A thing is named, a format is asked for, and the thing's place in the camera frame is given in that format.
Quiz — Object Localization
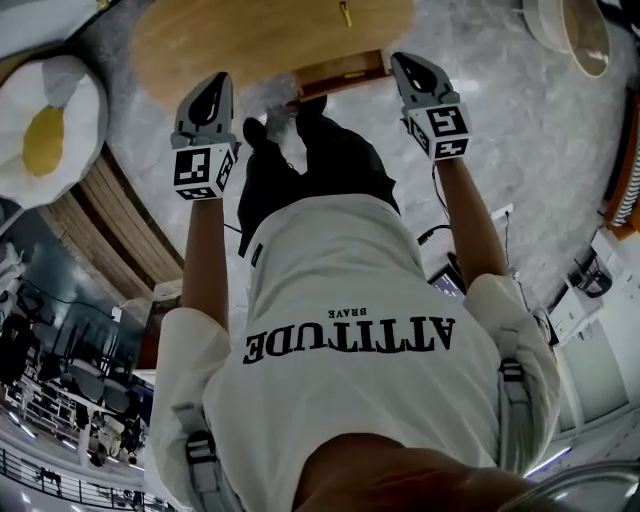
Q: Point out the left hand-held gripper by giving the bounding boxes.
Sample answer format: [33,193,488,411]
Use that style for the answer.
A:
[170,73,242,202]

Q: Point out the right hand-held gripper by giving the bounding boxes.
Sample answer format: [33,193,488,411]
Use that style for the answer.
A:
[391,53,474,162]

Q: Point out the wooden table drawer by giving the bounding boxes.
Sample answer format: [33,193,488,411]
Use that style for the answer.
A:
[285,48,394,109]

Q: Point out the person's left forearm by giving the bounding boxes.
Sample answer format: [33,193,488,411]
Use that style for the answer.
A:
[179,196,235,332]

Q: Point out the person's right forearm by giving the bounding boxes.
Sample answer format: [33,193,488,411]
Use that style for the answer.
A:
[433,157,511,297]

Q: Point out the wooden coffee table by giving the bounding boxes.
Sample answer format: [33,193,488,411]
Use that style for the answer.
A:
[130,0,418,109]

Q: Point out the person's left black shoe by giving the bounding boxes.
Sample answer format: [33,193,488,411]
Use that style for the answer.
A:
[242,116,282,152]

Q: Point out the person's black shoe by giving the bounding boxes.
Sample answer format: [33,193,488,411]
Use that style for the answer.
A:
[294,94,330,122]
[242,116,282,152]

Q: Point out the person's right black shoe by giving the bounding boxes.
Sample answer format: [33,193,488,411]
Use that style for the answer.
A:
[294,94,330,122]

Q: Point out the person's black trousers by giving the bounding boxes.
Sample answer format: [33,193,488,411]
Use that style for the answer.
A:
[236,94,402,257]

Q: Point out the stack of wooden slats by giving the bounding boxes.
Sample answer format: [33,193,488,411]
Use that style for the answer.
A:
[38,148,187,302]

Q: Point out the egg-shaped bean bag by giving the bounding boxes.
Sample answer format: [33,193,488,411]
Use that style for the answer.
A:
[0,53,110,211]

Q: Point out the black screen device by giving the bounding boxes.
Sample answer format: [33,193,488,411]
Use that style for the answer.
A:
[426,266,467,302]

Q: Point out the orange sofa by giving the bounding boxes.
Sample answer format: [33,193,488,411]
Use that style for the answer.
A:
[601,92,640,242]

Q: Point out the striped throw blanket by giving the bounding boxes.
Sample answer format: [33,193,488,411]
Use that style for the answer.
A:
[616,163,640,227]

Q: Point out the black chair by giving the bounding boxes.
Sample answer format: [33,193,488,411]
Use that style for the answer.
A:
[568,248,615,300]

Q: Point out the person's white printed shirt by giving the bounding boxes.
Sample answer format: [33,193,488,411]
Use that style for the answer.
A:
[144,193,562,512]

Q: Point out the white cabinet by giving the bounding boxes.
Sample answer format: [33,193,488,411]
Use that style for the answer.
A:
[548,228,632,427]

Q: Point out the black railing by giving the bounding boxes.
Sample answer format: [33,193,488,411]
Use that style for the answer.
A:
[0,446,167,512]

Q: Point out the grey harness strap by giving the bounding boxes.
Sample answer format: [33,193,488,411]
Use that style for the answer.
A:
[496,356,540,477]
[171,401,237,512]

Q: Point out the clear head mount rim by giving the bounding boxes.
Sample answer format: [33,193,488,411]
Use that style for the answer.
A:
[503,462,640,512]

